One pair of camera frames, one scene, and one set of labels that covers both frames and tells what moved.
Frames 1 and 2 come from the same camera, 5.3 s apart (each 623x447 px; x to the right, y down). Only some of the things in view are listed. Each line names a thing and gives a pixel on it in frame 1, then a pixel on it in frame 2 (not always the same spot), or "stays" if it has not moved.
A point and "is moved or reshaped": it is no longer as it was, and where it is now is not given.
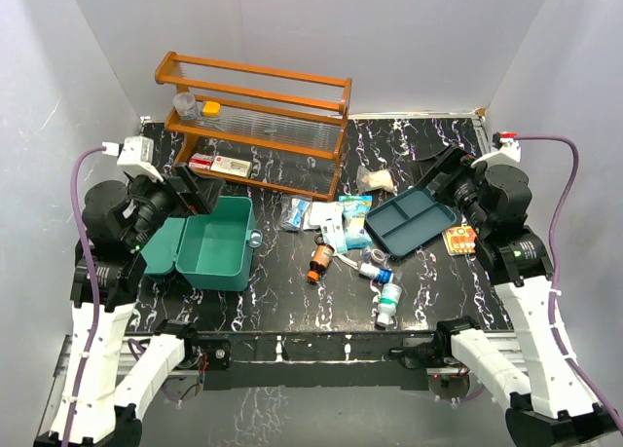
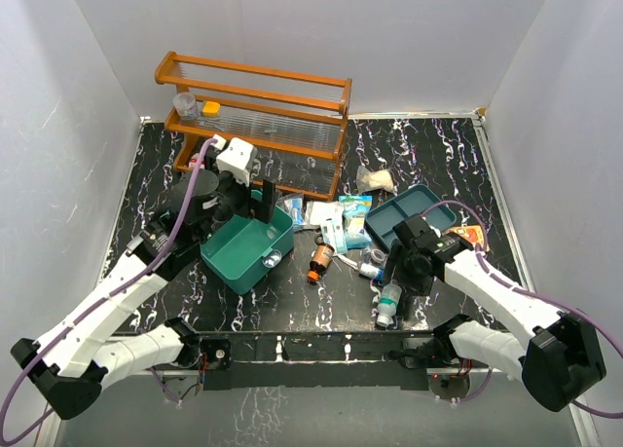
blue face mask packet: x=334 y=235 stays
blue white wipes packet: x=354 y=210 stays
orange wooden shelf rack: x=272 y=129 stays
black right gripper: x=426 y=169 to x=394 y=270
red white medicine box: x=201 y=161 stays
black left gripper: x=202 y=191 to x=260 y=208
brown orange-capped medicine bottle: x=322 y=258 stays
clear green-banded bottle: x=390 y=294 stays
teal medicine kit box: x=212 y=251 is moved or reshaped
